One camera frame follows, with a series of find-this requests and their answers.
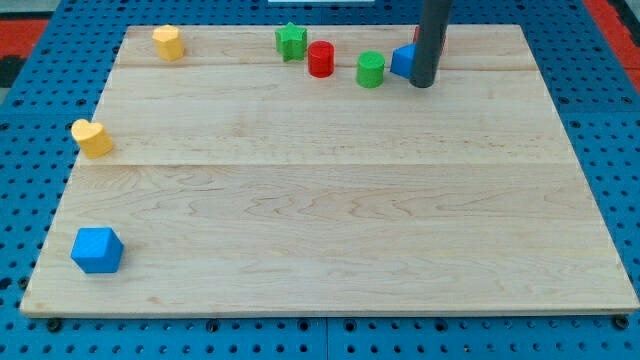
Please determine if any yellow pentagon block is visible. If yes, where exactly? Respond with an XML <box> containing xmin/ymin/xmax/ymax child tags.
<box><xmin>152</xmin><ymin>25</ymin><xmax>185</xmax><ymax>61</ymax></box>

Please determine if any blue triangle block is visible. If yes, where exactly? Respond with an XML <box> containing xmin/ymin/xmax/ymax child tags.
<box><xmin>390</xmin><ymin>43</ymin><xmax>415</xmax><ymax>79</ymax></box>

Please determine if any yellow heart block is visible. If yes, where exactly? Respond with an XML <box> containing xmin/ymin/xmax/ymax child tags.
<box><xmin>71</xmin><ymin>119</ymin><xmax>114</xmax><ymax>159</ymax></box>

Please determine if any blue cube block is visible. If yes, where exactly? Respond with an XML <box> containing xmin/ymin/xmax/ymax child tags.
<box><xmin>70</xmin><ymin>227</ymin><xmax>124</xmax><ymax>274</ymax></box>

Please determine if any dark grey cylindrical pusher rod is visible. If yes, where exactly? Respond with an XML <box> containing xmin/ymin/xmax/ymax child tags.
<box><xmin>409</xmin><ymin>0</ymin><xmax>453</xmax><ymax>88</ymax></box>

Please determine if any green star block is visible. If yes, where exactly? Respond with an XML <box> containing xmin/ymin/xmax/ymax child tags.
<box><xmin>275</xmin><ymin>22</ymin><xmax>308</xmax><ymax>62</ymax></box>

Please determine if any red block behind rod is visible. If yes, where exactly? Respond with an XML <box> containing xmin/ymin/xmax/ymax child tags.
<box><xmin>413</xmin><ymin>24</ymin><xmax>447</xmax><ymax>56</ymax></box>

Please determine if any red cylinder block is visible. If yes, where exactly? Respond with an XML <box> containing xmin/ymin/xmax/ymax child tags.
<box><xmin>307</xmin><ymin>40</ymin><xmax>335</xmax><ymax>78</ymax></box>

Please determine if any light wooden board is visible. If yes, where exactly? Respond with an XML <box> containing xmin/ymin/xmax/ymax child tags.
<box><xmin>21</xmin><ymin>25</ymin><xmax>639</xmax><ymax>318</ymax></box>

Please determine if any green cylinder block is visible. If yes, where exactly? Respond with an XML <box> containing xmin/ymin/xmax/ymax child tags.
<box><xmin>356</xmin><ymin>50</ymin><xmax>385</xmax><ymax>88</ymax></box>

